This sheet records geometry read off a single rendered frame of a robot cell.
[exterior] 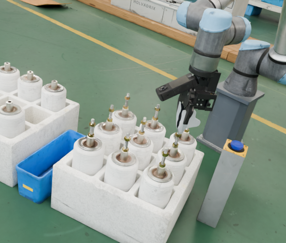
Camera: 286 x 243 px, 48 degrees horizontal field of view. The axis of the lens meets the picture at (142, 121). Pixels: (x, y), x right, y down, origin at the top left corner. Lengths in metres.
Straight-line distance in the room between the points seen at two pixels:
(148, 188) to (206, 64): 0.37
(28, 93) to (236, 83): 0.88
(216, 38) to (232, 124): 0.74
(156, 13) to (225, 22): 2.70
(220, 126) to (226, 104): 0.11
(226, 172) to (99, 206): 0.41
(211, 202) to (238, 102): 0.53
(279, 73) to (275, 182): 0.49
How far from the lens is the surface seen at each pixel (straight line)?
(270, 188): 1.53
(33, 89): 1.37
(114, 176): 0.97
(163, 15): 3.48
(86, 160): 1.00
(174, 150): 1.02
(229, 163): 1.05
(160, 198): 0.95
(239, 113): 1.52
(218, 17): 0.85
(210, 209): 1.17
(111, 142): 1.08
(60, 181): 1.06
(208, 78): 0.92
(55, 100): 1.31
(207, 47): 0.86
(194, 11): 1.01
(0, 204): 1.18
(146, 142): 1.07
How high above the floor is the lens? 0.83
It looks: 29 degrees down
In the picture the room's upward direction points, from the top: 12 degrees clockwise
